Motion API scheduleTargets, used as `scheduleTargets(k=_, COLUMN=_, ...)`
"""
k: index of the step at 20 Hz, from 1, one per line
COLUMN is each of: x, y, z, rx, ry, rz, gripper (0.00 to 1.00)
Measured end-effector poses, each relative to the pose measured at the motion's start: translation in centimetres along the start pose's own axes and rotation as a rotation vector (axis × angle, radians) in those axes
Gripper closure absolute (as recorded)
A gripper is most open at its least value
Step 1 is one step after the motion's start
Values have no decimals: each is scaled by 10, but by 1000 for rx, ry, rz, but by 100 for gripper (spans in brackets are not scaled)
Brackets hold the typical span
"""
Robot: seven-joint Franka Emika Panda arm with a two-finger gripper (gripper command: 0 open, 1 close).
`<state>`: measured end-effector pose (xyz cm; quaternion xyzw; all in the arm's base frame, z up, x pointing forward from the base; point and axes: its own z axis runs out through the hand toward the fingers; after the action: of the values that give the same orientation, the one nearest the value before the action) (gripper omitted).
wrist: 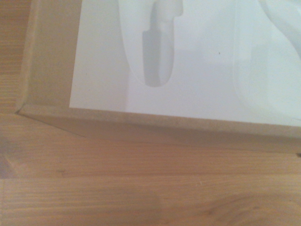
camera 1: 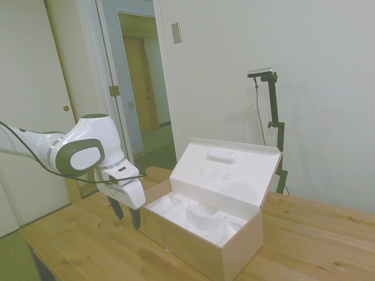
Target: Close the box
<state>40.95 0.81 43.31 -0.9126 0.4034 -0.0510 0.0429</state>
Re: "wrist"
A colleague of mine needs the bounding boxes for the brown cardboard box with lid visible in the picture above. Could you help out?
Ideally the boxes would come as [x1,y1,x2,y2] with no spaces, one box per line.
[15,0,301,157]

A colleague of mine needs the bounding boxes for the white moulded foam insert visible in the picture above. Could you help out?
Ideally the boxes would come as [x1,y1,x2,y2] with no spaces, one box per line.
[69,0,301,128]

